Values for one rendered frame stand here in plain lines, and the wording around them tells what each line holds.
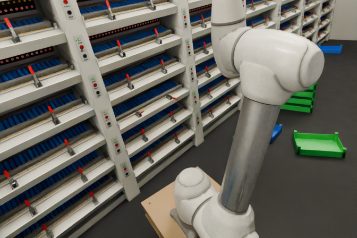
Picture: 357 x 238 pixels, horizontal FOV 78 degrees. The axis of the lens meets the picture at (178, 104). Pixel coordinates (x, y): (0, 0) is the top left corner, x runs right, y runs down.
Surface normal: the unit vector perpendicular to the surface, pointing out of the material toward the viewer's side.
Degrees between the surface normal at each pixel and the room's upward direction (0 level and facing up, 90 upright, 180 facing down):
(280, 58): 59
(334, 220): 0
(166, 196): 2
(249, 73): 78
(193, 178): 6
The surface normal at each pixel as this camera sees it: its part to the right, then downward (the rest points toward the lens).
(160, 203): -0.11, -0.87
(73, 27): 0.69, 0.25
